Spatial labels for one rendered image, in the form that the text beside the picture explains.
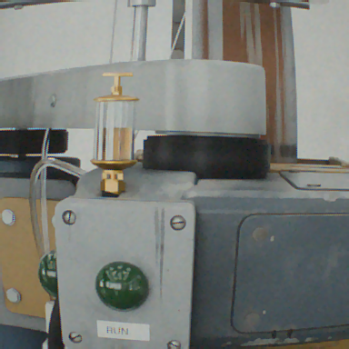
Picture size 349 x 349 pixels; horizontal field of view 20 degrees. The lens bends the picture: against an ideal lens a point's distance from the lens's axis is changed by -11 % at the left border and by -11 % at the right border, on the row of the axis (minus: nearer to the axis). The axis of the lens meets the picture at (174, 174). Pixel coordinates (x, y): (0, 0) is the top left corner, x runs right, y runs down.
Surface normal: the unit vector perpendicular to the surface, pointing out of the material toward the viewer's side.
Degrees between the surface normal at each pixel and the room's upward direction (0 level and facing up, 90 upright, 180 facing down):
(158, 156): 90
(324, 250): 90
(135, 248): 90
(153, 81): 90
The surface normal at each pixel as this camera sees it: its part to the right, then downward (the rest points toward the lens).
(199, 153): -0.12, 0.05
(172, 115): -0.62, 0.03
